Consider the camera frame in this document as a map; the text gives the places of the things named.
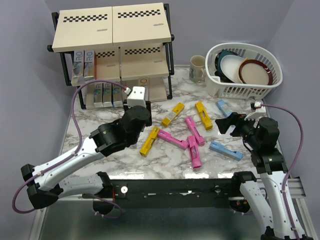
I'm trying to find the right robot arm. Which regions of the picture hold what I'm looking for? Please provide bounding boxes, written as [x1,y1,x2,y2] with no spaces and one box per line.
[215,112,309,240]

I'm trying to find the black base bar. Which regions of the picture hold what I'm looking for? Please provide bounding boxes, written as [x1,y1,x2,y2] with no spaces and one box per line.
[96,178,244,209]

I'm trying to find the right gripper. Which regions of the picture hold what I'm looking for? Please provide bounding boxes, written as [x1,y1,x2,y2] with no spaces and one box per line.
[215,110,261,148]

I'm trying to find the white plastic dish basket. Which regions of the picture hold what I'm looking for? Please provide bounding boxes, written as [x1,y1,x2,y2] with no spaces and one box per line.
[205,42,283,100]

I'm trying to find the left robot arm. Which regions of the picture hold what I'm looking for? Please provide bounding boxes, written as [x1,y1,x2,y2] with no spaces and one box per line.
[20,99,152,210]

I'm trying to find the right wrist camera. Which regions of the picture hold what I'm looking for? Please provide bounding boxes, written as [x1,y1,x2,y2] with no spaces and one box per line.
[244,101,266,121]

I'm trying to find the beige three-tier shelf rack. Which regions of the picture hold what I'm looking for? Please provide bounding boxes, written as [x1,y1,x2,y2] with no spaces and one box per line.
[47,2,175,102]

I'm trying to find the red rimmed plate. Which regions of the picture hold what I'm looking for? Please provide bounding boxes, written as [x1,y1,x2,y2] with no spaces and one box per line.
[238,59,273,86]

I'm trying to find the white plate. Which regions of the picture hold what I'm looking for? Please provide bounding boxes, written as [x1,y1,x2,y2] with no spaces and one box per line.
[220,55,245,84]

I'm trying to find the metallic blue toothpaste box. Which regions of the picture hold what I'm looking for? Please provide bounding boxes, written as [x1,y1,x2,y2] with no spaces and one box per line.
[93,83,103,108]
[102,83,113,108]
[112,84,123,108]

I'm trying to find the yellow toothpaste box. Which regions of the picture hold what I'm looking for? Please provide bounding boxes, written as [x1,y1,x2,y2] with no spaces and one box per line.
[139,126,160,157]
[195,102,213,131]
[161,102,185,128]

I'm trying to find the light blue box far right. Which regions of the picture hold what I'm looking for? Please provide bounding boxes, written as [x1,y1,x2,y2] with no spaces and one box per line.
[216,100,232,118]

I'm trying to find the red metallic toothpaste box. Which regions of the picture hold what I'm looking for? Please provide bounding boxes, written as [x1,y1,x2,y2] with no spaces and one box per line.
[71,50,85,86]

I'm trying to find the dark teal bowl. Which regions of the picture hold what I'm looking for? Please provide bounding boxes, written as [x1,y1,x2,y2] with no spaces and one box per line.
[214,49,240,74]

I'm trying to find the silver foil toothpaste box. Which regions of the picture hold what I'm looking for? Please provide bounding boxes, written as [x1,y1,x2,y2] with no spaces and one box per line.
[83,50,97,82]

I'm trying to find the yellow toothpaste box lower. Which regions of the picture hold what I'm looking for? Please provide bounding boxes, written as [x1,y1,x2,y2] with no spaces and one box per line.
[139,126,160,157]

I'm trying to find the cream ceramic mug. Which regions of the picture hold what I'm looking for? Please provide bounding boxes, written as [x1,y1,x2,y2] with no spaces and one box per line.
[189,55,207,83]

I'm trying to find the yellow toothpaste box right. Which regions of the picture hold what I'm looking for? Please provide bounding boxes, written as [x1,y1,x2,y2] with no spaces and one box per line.
[195,102,213,131]

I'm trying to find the pink toothpaste box long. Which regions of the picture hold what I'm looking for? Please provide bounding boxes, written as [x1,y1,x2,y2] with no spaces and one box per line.
[157,129,189,150]

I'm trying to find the pink toothpaste box diagonal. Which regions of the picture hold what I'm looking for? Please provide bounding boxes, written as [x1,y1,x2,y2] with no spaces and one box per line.
[187,135,202,169]

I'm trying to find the yellow toothpaste box middle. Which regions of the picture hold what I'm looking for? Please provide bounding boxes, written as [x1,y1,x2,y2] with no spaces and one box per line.
[161,102,185,128]

